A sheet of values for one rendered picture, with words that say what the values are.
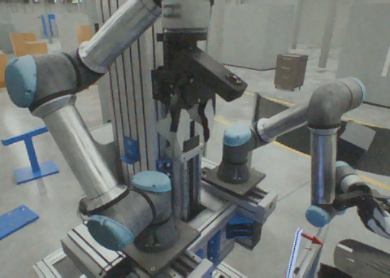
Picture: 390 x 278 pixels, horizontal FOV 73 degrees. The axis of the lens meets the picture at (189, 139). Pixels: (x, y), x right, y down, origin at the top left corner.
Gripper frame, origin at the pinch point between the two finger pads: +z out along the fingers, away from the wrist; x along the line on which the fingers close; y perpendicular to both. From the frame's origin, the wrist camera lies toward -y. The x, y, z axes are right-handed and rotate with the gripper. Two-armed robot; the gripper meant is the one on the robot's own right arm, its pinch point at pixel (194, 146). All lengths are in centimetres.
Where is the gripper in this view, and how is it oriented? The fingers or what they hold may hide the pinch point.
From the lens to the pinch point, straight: 49.7
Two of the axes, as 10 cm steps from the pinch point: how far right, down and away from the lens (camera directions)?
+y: -7.6, -2.7, 5.9
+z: 0.0, 9.1, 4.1
